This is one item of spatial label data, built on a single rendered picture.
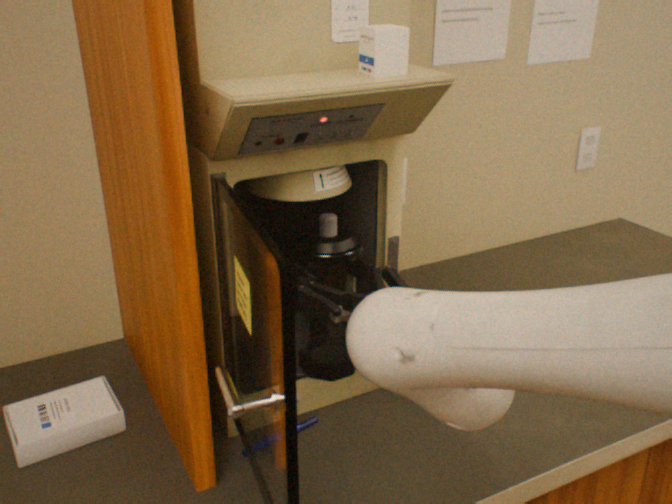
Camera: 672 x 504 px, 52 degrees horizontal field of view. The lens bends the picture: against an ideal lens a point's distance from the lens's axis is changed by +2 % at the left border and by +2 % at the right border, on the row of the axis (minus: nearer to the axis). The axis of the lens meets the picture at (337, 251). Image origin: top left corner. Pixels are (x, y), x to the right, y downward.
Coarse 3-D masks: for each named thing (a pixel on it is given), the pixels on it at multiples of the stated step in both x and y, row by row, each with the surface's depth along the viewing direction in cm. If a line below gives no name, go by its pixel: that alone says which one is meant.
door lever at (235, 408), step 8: (216, 368) 82; (224, 368) 81; (216, 376) 82; (224, 376) 80; (224, 384) 78; (232, 384) 78; (224, 392) 77; (232, 392) 77; (272, 392) 76; (232, 400) 76; (240, 400) 76; (256, 400) 76; (264, 400) 76; (272, 400) 76; (232, 408) 75; (240, 408) 75; (248, 408) 75; (256, 408) 76; (272, 408) 77; (232, 416) 75; (240, 416) 75
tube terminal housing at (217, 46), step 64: (192, 0) 84; (256, 0) 87; (320, 0) 91; (384, 0) 96; (192, 64) 89; (256, 64) 90; (320, 64) 95; (192, 128) 95; (192, 192) 102; (384, 192) 111; (384, 256) 113; (320, 384) 116
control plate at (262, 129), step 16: (304, 112) 86; (320, 112) 87; (336, 112) 89; (352, 112) 90; (368, 112) 92; (256, 128) 85; (272, 128) 87; (288, 128) 88; (304, 128) 90; (320, 128) 91; (336, 128) 93; (352, 128) 94; (368, 128) 96; (272, 144) 91; (288, 144) 92; (304, 144) 94
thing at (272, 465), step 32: (224, 192) 87; (224, 224) 90; (256, 224) 75; (224, 256) 94; (256, 256) 74; (256, 288) 77; (256, 320) 79; (288, 320) 68; (256, 352) 82; (288, 352) 70; (256, 384) 85; (288, 384) 71; (256, 416) 88; (288, 416) 73; (256, 448) 91; (288, 448) 74; (256, 480) 94; (288, 480) 76
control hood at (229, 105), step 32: (224, 96) 80; (256, 96) 80; (288, 96) 82; (320, 96) 84; (352, 96) 86; (384, 96) 89; (416, 96) 92; (224, 128) 83; (384, 128) 98; (416, 128) 102
